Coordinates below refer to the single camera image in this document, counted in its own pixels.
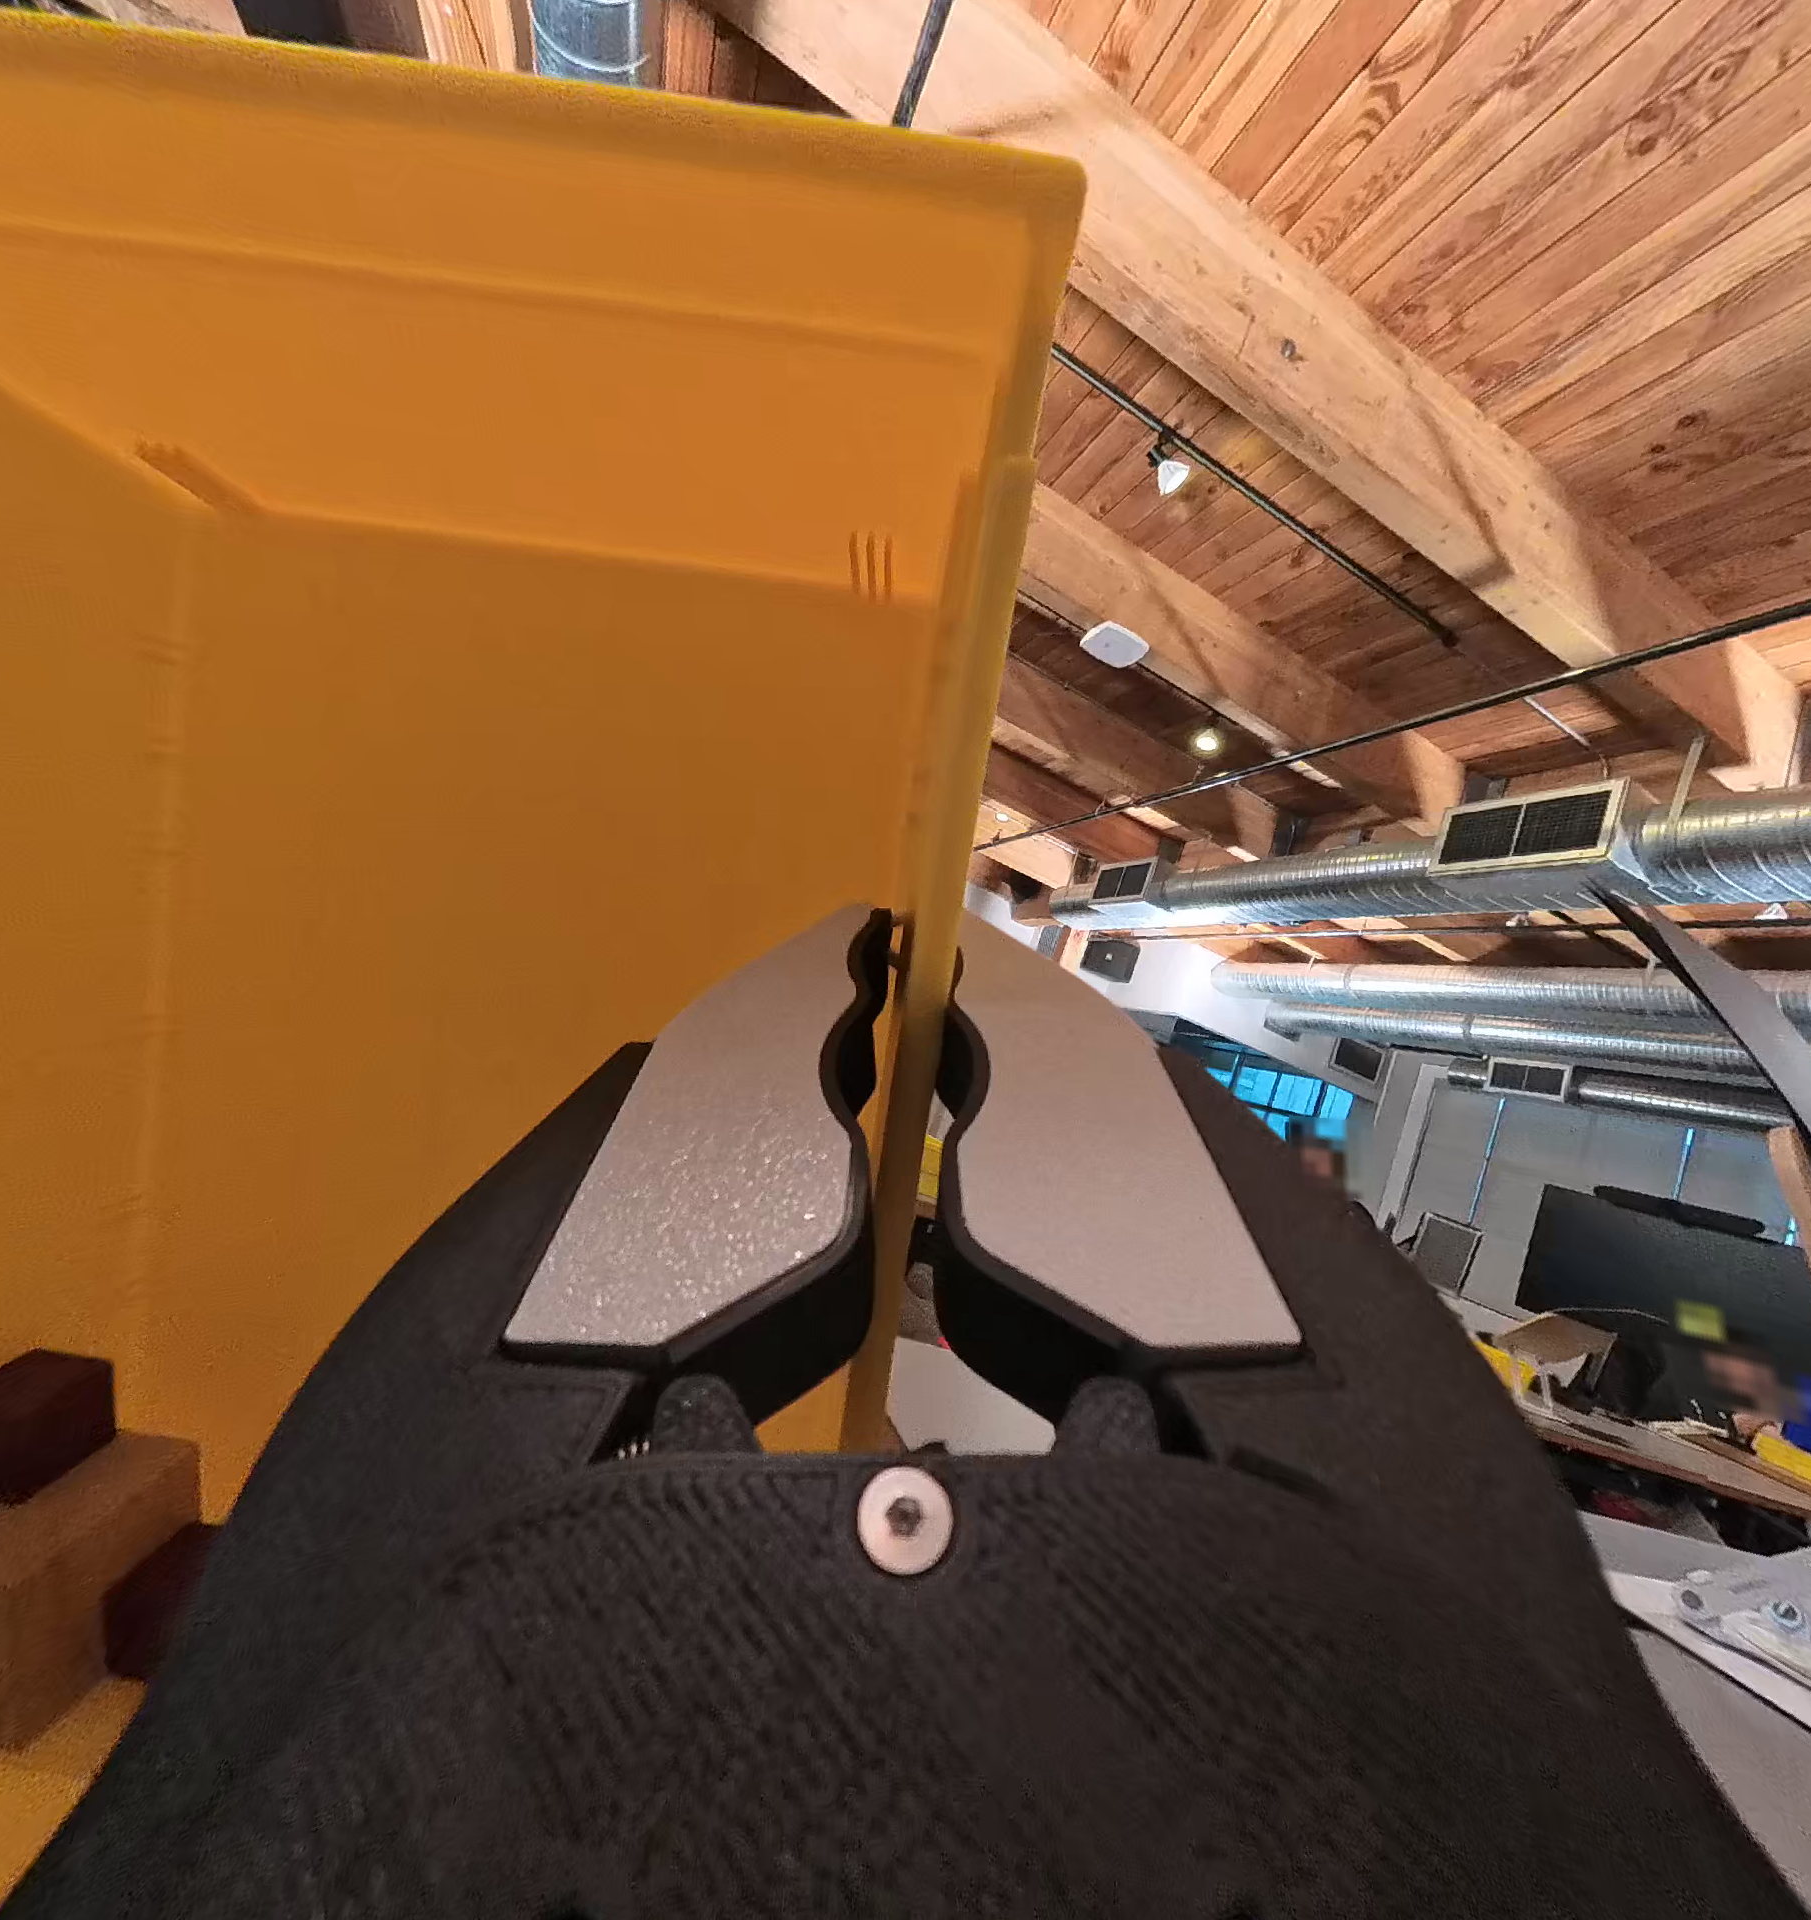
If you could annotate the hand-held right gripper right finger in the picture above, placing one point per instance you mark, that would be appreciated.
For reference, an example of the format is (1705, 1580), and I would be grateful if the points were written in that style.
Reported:
(1114, 1185)

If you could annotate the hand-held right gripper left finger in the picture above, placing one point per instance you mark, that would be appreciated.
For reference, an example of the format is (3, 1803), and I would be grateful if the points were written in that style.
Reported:
(695, 1185)

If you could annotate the yellow plastic box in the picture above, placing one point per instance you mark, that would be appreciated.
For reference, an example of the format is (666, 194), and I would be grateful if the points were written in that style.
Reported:
(471, 825)

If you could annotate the pile of coloured wooden cubes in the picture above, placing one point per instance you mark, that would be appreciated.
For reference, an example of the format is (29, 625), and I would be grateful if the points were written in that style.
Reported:
(51, 1576)

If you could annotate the white ceiling access point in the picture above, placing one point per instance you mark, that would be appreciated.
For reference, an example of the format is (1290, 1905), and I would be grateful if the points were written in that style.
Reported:
(1114, 645)

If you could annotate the black monitor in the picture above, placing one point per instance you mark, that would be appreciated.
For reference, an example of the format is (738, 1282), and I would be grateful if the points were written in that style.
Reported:
(1669, 1267)

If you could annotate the black wall speaker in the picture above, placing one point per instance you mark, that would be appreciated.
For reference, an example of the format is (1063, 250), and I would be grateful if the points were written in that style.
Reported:
(1109, 955)

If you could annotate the duct vent grille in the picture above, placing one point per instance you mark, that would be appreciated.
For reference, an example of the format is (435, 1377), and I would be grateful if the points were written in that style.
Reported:
(1529, 828)

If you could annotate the track light rail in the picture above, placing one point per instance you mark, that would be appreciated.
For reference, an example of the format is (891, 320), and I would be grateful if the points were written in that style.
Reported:
(1266, 502)

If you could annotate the silver ventilation duct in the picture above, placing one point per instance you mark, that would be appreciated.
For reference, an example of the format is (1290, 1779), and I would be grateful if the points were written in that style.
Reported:
(1746, 838)

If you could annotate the metal bracket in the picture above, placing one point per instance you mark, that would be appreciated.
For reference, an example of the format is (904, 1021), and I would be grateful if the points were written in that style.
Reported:
(1776, 1605)

